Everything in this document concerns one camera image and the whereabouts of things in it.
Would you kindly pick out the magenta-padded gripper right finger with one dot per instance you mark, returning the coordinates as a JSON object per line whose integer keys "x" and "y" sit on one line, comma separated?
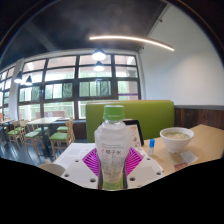
{"x": 146, "y": 170}

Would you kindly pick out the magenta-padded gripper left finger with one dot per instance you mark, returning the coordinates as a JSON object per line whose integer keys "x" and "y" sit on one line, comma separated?
{"x": 78, "y": 171}

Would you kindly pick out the clear green-capped drink bottle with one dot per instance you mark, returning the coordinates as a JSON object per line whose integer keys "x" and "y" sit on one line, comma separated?
{"x": 112, "y": 150}

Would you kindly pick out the small blue-capped white bottle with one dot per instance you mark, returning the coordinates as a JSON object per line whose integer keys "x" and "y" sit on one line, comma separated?
{"x": 151, "y": 147}

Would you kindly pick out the wooden chairs with green seats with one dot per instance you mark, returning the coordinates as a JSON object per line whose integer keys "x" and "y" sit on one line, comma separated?
{"x": 60, "y": 136}

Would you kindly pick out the white ceramic bowl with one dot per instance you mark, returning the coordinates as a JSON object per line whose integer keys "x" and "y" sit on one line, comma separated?
{"x": 176, "y": 141}

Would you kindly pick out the white paper receipt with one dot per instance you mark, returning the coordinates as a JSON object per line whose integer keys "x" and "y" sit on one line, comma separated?
{"x": 189, "y": 157}

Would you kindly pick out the green upholstered booth backrest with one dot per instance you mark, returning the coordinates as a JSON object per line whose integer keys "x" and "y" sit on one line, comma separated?
{"x": 150, "y": 115}

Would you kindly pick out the light wooden dining table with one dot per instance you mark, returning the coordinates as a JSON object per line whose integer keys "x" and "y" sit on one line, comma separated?
{"x": 43, "y": 120}

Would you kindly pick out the large black-framed window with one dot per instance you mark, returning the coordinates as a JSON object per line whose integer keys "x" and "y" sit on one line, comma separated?
{"x": 61, "y": 90}

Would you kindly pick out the black pendant ceiling lamps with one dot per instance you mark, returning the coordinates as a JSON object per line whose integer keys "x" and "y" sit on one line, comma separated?
{"x": 99, "y": 55}

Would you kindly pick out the curved linear ceiling light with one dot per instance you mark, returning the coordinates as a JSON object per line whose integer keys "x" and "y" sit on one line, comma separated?
{"x": 133, "y": 38}

